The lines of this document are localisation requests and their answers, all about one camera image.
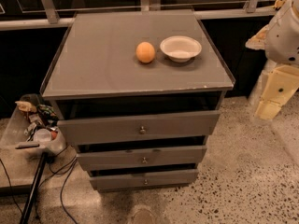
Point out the grey top drawer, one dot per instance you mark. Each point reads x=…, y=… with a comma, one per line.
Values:
x=137, y=128

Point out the grey drawer cabinet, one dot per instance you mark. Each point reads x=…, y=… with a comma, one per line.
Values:
x=96, y=74

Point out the black stand pole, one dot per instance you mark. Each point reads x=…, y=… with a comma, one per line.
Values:
x=33, y=189

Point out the white bowl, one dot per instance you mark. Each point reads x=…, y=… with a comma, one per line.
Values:
x=180, y=49

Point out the white round lid in bin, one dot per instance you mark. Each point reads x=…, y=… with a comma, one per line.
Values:
x=42, y=135

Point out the brown item in bin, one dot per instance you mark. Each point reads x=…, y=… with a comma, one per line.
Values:
x=26, y=106

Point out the grey bottom drawer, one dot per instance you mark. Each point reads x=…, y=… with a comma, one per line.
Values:
x=152, y=179

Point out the yellow object on ledge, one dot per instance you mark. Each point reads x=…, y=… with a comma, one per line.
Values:
x=278, y=4

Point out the metal railing frame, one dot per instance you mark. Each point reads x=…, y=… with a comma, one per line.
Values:
x=22, y=14

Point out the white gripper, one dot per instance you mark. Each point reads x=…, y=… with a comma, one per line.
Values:
x=284, y=37

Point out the white diagonal pillar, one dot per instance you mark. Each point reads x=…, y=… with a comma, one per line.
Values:
x=257, y=90

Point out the green patterned item in bin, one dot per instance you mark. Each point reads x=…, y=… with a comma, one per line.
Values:
x=47, y=112

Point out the orange fruit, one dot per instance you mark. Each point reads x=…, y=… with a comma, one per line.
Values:
x=145, y=52

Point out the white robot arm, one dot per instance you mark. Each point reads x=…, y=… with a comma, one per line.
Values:
x=280, y=41

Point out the grey drawer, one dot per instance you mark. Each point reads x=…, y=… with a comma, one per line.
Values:
x=137, y=128
x=136, y=158
x=152, y=179

